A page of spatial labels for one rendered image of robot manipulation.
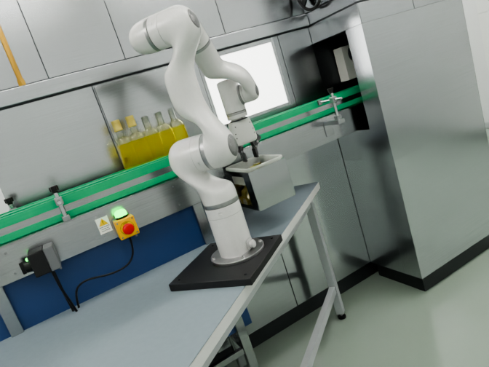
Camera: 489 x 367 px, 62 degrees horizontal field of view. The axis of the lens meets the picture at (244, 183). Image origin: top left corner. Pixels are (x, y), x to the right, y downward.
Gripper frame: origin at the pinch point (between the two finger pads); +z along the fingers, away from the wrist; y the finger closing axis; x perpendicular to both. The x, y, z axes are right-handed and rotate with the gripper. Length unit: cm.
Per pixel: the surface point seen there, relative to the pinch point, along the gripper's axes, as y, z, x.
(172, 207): 37.0, 8.1, -2.6
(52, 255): 81, 6, 5
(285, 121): -29.6, -6.0, -14.0
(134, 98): 30, -37, -30
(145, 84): 23, -41, -30
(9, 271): 96, 7, -3
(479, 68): -391, 32, -159
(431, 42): -113, -20, 5
